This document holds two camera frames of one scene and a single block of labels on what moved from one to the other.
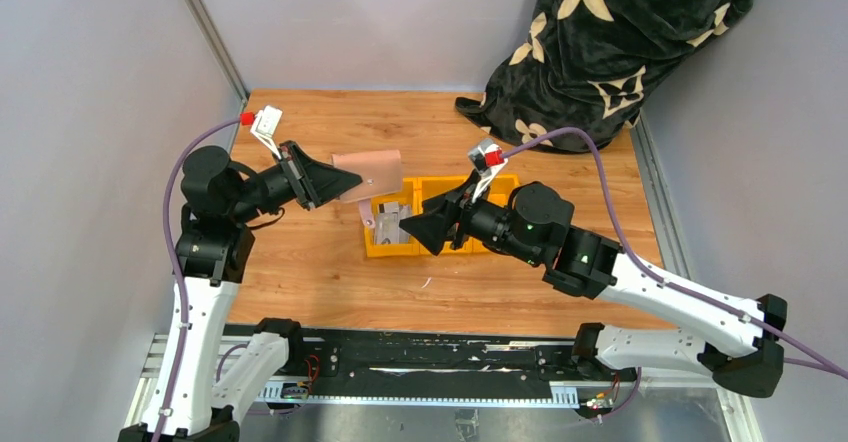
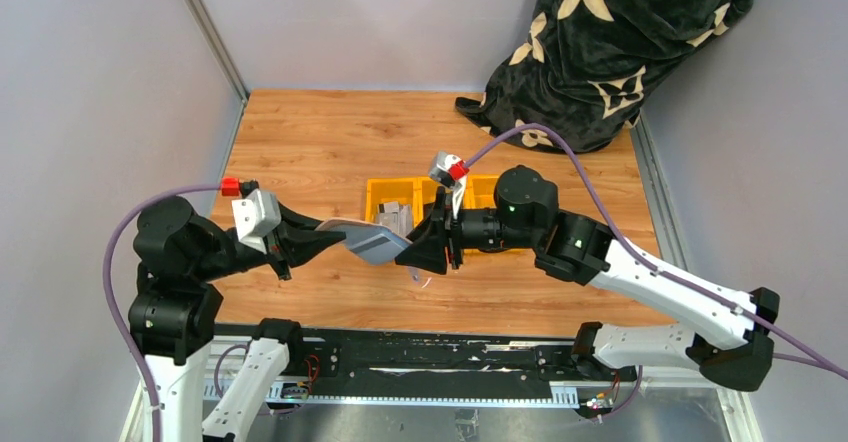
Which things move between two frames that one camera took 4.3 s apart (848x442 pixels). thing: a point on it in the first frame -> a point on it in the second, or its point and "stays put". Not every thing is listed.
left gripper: [296, 176] -> [279, 247]
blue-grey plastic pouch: [380, 172] -> [368, 242]
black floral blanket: [594, 33] stays put
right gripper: [457, 214] -> [452, 241]
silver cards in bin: [388, 217] stays put
